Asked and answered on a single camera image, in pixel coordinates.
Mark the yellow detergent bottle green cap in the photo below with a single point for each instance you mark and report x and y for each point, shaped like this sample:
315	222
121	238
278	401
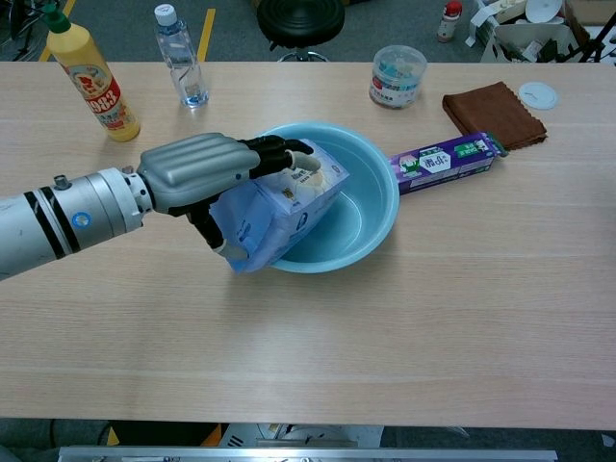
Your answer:
96	91

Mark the black tripod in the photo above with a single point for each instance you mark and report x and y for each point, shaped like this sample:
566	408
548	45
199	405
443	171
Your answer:
597	45

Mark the brown folded cloth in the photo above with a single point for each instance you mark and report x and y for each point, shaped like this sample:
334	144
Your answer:
493	115

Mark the white cardboard box of clutter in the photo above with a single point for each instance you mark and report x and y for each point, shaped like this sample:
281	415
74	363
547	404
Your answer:
529	33

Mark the purple toothpaste box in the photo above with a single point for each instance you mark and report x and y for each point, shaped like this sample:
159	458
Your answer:
447	163

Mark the clear plastic water bottle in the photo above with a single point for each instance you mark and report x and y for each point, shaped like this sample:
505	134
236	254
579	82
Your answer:
185	72

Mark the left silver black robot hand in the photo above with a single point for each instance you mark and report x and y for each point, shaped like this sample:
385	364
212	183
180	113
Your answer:
192	168

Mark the aluminium profile rail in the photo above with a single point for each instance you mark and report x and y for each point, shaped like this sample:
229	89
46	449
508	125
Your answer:
308	454

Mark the blue white tissue pack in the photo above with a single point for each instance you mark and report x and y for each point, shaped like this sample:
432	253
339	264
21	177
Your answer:
279	207

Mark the light blue plastic basin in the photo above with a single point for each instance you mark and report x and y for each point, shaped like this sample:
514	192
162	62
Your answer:
366	192

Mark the white bottle red cap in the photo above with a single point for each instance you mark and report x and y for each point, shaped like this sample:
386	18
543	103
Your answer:
449	24

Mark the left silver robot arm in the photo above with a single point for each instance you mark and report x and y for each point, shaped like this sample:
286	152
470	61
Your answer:
58	221

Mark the black round stool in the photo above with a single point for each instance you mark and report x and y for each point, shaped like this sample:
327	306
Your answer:
300	21

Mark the clear jar of binder clips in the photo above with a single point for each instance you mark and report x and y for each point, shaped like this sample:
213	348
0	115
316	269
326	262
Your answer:
397	77

